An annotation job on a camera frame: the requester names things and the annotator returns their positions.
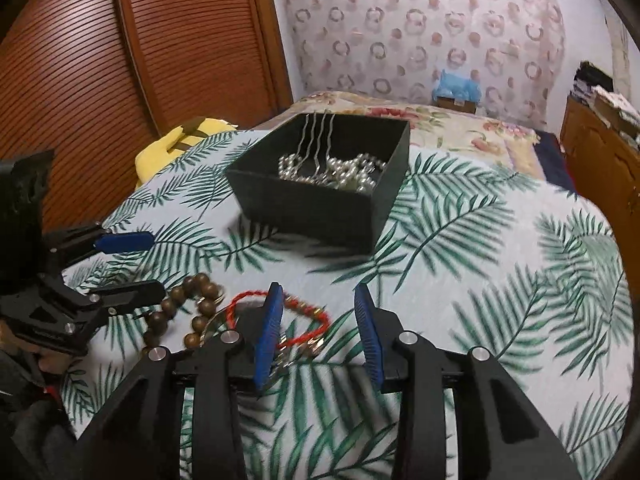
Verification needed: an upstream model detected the brown wooden bead bracelet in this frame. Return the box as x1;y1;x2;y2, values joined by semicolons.
142;272;226;352

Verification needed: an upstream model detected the silver cuff bangle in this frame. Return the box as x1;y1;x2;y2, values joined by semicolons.
200;309;293;379

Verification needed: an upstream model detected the red braided cord bracelet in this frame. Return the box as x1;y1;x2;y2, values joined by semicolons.
224;288;333;356

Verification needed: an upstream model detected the white pearl necklace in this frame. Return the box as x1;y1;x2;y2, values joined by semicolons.
276;152;388;195

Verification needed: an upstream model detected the black square jewelry box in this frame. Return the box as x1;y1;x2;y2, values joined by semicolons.
226;112;410;254

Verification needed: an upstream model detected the left hand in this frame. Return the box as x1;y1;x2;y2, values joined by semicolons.
0;321;75;375

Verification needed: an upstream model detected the palm leaf print cloth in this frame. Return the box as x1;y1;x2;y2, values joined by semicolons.
65;131;634;479

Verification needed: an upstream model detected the brown louvered wardrobe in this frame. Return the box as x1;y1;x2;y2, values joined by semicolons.
1;0;293;230

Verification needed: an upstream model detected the wooden sideboard cabinet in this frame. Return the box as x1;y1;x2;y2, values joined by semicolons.
558;95;640;241

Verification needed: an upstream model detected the floral bed quilt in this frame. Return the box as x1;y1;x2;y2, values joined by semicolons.
258;91;546;180

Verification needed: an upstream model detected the blue bag on box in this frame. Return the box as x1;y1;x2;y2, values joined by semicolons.
432;70;482;104

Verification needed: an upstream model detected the stack of folded clothes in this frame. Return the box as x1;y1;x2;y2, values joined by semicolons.
570;61;639;151

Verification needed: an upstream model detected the pink circle pattern curtain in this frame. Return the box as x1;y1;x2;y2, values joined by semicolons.
283;0;565;128

